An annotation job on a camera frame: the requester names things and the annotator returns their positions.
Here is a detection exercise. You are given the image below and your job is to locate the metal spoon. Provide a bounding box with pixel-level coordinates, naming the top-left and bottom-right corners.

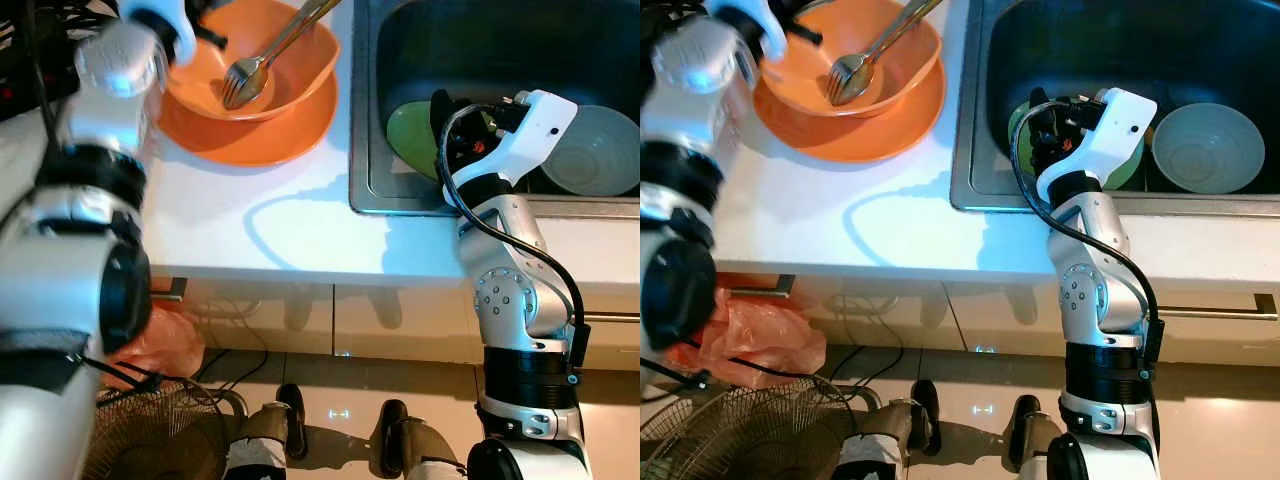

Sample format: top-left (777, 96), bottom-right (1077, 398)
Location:
top-left (845, 0), bottom-right (921, 106)
top-left (240, 0), bottom-right (321, 109)

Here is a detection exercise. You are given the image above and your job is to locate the robot right leg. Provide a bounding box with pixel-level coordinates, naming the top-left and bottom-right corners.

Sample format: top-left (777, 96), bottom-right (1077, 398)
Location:
top-left (375, 398), bottom-right (466, 480)
top-left (1005, 395), bottom-right (1066, 480)

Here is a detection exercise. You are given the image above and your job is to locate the green plate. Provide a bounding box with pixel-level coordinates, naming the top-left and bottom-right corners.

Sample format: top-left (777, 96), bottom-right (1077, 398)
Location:
top-left (386, 100), bottom-right (446, 183)
top-left (1008, 100), bottom-right (1146, 191)

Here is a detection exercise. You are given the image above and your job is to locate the grey bowl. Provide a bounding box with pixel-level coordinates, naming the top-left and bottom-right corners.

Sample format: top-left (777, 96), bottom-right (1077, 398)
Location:
top-left (1152, 102), bottom-right (1266, 195)
top-left (540, 105), bottom-right (641, 198)

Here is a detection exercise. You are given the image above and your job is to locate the orange plastic plate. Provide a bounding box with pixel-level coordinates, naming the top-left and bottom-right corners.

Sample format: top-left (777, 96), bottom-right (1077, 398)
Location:
top-left (752, 60), bottom-right (947, 164)
top-left (158, 70), bottom-right (338, 168)

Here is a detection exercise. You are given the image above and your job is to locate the orange plastic bowl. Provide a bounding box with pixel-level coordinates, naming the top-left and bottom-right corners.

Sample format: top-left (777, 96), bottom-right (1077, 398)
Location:
top-left (165, 0), bottom-right (341, 123)
top-left (752, 0), bottom-right (943, 119)

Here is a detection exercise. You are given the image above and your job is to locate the stainless steel sink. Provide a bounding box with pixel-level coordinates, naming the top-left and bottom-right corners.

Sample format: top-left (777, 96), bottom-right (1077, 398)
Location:
top-left (349, 0), bottom-right (641, 218)
top-left (950, 0), bottom-right (1280, 216)

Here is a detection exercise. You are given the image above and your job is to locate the white kitchen base cabinet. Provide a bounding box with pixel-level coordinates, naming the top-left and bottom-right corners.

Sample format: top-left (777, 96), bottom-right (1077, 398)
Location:
top-left (700, 270), bottom-right (1280, 371)
top-left (140, 270), bottom-right (641, 371)

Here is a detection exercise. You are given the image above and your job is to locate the wire guard floor fan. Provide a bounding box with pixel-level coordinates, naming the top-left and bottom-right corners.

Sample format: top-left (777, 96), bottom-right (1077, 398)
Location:
top-left (80, 380), bottom-right (246, 480)
top-left (640, 378), bottom-right (881, 480)

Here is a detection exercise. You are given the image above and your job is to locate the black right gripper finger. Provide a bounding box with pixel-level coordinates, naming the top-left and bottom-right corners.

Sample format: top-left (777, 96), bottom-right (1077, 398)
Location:
top-left (1022, 87), bottom-right (1051, 136)
top-left (428, 88), bottom-right (456, 181)

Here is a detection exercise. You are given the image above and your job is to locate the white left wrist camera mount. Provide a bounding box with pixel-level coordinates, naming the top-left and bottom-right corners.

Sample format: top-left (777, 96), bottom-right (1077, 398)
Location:
top-left (120, 0), bottom-right (198, 63)
top-left (705, 0), bottom-right (791, 61)

